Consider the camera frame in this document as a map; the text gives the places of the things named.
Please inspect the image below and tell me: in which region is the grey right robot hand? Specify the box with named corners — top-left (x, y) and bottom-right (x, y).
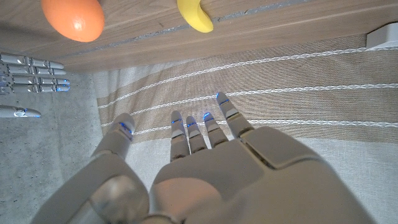
top-left (0, 52), bottom-right (71, 119)

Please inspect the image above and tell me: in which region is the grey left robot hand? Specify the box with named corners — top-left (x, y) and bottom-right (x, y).
top-left (30, 91), bottom-right (377, 224)

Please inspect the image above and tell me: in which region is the toy orange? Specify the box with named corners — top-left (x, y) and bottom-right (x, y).
top-left (40, 0), bottom-right (106, 43)

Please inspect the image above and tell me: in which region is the yellow toy banana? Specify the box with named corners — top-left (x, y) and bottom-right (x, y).
top-left (176, 0), bottom-right (215, 34)

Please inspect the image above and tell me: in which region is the beige striped backdrop cloth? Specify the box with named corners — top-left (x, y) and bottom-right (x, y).
top-left (91, 32), bottom-right (398, 224)

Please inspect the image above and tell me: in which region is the white power strip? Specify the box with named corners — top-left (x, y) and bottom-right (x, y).
top-left (366, 22), bottom-right (398, 50)

